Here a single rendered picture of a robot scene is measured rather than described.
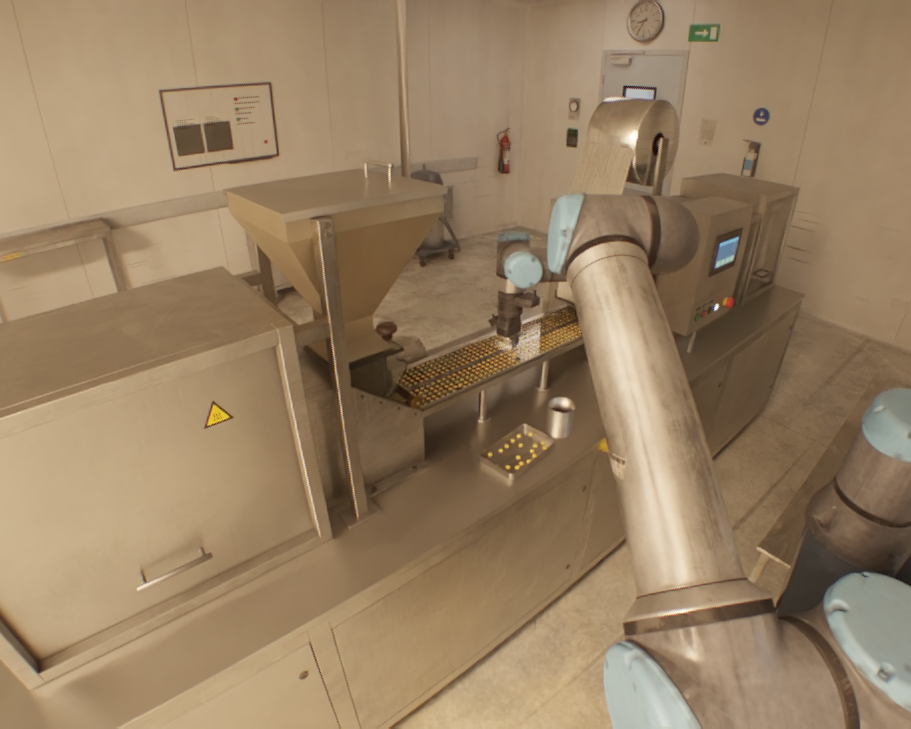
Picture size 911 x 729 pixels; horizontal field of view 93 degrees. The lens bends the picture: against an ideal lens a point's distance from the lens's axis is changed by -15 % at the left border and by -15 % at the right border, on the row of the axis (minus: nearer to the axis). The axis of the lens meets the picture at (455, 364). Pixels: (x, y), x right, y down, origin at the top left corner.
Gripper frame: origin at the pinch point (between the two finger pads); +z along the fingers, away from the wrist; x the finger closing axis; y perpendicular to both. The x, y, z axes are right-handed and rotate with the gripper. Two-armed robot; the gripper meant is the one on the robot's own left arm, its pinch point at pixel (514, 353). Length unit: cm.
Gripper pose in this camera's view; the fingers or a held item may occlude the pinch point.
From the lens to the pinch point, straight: 155.9
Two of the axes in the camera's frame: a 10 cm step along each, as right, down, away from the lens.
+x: -7.1, 3.5, -6.1
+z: 0.0, 8.7, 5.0
